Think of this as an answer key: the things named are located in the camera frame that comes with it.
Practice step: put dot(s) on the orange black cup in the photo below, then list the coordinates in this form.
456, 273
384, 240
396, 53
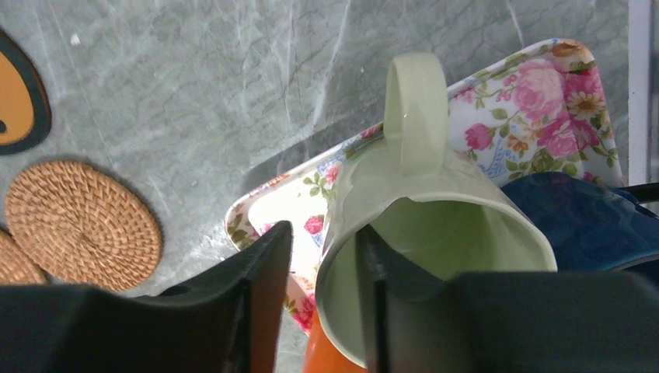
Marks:
25, 109

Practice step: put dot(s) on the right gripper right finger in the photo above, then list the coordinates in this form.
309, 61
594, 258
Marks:
413, 321

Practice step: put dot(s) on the cream green mug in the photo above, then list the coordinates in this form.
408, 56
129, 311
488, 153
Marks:
429, 203

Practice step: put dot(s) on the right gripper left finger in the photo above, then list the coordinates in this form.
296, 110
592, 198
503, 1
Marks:
226, 319

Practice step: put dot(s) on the orange glossy mug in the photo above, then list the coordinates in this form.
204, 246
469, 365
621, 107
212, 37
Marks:
321, 355

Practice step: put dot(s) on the floral pattern tray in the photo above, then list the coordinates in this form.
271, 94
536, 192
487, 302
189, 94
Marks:
541, 109

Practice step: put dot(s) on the navy blue mug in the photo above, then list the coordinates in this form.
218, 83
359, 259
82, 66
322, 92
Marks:
589, 226

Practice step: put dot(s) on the woven orange coaster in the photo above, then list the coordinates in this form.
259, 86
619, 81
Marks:
82, 226
16, 267

